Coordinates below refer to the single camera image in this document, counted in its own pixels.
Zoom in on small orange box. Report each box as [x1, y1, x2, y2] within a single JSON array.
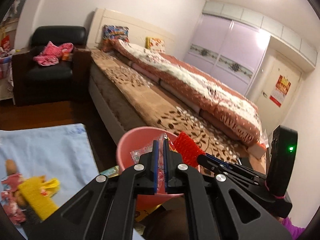
[[61, 52, 73, 62]]

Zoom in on upper walnut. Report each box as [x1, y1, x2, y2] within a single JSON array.
[[5, 159, 17, 176]]

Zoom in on black leather armchair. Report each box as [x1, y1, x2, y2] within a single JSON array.
[[12, 25, 91, 106]]

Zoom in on purple sleeve forearm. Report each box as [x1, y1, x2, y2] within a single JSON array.
[[277, 217, 305, 240]]

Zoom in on bed with brown blanket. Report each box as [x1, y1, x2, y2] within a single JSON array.
[[89, 49, 266, 173]]

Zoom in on red wall calendar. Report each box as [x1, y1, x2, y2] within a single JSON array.
[[269, 75, 291, 107]]

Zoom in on light blue floral cloth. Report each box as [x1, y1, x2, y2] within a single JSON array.
[[0, 122, 146, 240]]

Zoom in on orange white polka quilt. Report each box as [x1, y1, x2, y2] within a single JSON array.
[[111, 40, 263, 146]]

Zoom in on lilac sliding wardrobe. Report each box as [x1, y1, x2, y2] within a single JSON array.
[[183, 14, 271, 95]]

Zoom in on yellow cardboard box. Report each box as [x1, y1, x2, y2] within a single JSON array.
[[100, 165, 161, 236]]

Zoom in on pink plastic trash bucket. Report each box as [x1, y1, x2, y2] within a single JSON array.
[[112, 127, 206, 213]]

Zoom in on white bed headboard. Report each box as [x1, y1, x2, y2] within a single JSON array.
[[87, 8, 175, 55]]

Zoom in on clear plastic snack wrapper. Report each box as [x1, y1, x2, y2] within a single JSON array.
[[130, 133, 169, 166]]

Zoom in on pink clothes on armchair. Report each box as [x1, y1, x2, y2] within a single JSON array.
[[33, 41, 74, 67]]

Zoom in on yellow red floral pillow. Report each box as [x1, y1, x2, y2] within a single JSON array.
[[145, 37, 165, 53]]

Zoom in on colourful cartoon pillow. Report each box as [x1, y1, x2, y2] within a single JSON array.
[[101, 25, 129, 52]]

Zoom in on yellow plastic wrapper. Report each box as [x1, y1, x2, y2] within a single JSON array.
[[40, 178, 60, 197]]

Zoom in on red patterned paper scraps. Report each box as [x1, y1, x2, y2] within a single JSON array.
[[1, 173, 26, 225]]

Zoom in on checkered cloth side table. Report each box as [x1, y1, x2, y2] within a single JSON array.
[[1, 48, 16, 100]]

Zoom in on white room door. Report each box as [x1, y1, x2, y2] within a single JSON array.
[[257, 55, 302, 137]]

